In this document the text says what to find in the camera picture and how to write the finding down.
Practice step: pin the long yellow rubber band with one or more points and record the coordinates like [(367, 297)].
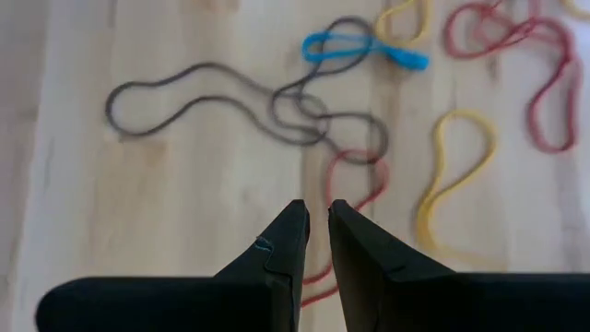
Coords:
[(463, 113)]

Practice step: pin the long red rubber band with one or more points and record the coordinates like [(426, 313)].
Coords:
[(553, 148)]

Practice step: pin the blue rubber band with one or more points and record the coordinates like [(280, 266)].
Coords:
[(408, 59)]

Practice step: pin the long black rubber band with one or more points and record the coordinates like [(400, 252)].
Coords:
[(108, 110)]

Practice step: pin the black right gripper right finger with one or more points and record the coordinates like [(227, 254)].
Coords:
[(438, 304)]

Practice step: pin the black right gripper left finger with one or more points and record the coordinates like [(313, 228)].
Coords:
[(184, 304)]

